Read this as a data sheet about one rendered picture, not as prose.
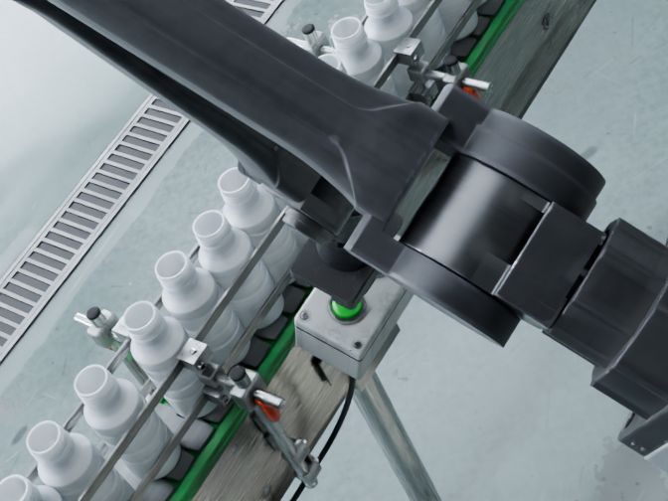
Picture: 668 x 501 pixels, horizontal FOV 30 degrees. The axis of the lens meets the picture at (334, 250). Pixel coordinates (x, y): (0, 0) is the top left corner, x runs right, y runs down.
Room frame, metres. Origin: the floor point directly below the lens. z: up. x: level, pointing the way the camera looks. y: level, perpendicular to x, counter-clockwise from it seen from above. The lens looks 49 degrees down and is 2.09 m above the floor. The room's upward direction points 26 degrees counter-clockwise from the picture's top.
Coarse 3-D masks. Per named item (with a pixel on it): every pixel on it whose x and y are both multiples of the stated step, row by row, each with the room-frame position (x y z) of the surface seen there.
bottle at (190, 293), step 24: (168, 264) 0.91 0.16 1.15; (192, 264) 0.90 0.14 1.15; (168, 288) 0.89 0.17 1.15; (192, 288) 0.88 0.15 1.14; (216, 288) 0.89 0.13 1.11; (192, 312) 0.87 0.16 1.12; (192, 336) 0.88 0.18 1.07; (216, 336) 0.87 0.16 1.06; (240, 336) 0.88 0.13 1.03; (216, 360) 0.87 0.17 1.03; (240, 360) 0.87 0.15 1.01
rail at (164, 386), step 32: (480, 0) 1.20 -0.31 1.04; (416, 32) 1.12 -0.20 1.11; (192, 256) 0.95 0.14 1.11; (256, 256) 0.91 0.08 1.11; (256, 320) 0.88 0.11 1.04; (128, 352) 0.87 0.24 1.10; (160, 384) 0.80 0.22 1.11; (192, 416) 0.81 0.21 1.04; (32, 480) 0.77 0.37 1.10; (96, 480) 0.73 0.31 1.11
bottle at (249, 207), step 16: (224, 176) 0.98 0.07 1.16; (240, 176) 0.98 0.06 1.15; (224, 192) 0.96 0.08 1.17; (240, 192) 0.95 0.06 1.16; (256, 192) 0.96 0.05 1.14; (224, 208) 0.98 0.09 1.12; (240, 208) 0.95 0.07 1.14; (256, 208) 0.95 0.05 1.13; (272, 208) 0.95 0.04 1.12; (240, 224) 0.95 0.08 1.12; (256, 224) 0.94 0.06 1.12; (272, 224) 0.95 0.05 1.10; (256, 240) 0.94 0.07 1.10; (288, 240) 0.95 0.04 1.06; (272, 256) 0.94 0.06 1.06; (288, 256) 0.94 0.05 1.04; (272, 272) 0.94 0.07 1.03
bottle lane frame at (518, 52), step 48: (528, 0) 1.23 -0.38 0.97; (576, 0) 1.30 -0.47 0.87; (480, 48) 1.16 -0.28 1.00; (528, 48) 1.22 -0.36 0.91; (480, 96) 1.14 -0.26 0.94; (528, 96) 1.20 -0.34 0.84; (288, 336) 0.88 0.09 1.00; (288, 384) 0.86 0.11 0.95; (336, 384) 0.89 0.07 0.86; (240, 432) 0.81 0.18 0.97; (288, 432) 0.84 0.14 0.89; (192, 480) 0.76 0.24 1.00; (240, 480) 0.79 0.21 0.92; (288, 480) 0.82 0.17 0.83
